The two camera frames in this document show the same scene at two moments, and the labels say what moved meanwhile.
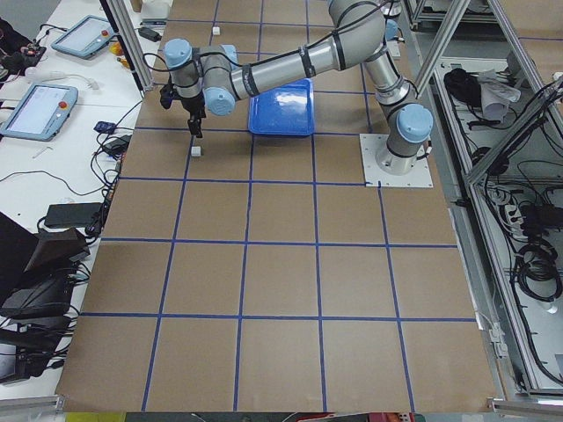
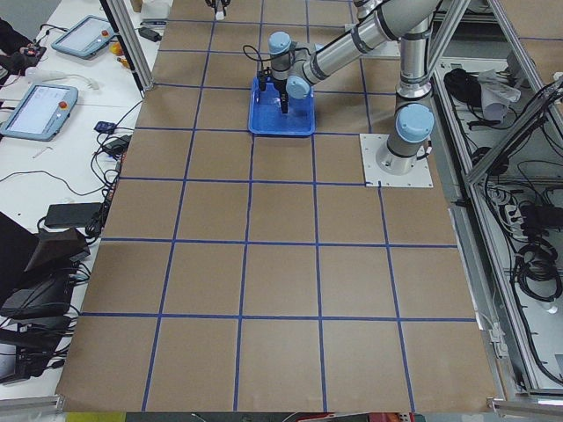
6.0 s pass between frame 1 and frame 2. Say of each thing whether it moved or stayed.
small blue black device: stayed
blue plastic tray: stayed
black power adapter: stayed
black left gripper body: moved
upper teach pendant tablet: stayed
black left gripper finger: moved
